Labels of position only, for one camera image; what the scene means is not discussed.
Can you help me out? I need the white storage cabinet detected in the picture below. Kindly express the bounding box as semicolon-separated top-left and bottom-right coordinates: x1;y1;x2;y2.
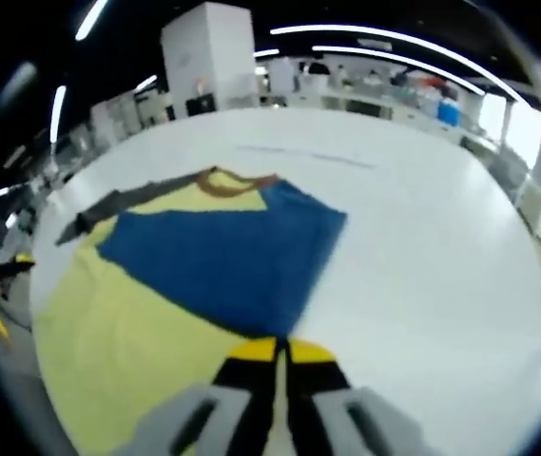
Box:
90;92;141;143

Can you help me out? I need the black box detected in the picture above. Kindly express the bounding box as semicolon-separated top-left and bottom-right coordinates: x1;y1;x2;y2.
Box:
184;92;217;117

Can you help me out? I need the grey desk partition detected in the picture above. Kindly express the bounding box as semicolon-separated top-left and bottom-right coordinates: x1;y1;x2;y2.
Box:
488;149;532;196

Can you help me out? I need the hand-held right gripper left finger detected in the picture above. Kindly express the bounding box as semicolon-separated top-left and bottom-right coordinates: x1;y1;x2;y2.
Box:
112;337;279;456

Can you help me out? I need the white lab counter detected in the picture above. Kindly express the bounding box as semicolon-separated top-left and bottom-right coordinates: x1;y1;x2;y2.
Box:
293;85;478;143

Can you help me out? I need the long curved ceiling light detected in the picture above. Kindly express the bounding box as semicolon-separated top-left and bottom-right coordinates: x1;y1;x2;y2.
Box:
269;24;524;104

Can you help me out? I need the yellow blue brown garment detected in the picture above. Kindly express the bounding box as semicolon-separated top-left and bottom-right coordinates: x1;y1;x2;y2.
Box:
31;165;349;456

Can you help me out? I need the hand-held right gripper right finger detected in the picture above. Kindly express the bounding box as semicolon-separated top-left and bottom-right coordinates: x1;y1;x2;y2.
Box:
284;338;437;456

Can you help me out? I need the short curved ceiling light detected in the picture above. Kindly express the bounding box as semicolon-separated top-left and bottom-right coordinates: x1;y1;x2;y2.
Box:
311;45;486;96

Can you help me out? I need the blue bin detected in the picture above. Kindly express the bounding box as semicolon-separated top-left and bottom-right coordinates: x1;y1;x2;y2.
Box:
436;97;462;126

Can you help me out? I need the white tall cabinet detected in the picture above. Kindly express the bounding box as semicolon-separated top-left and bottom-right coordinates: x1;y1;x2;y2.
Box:
268;57;296;96

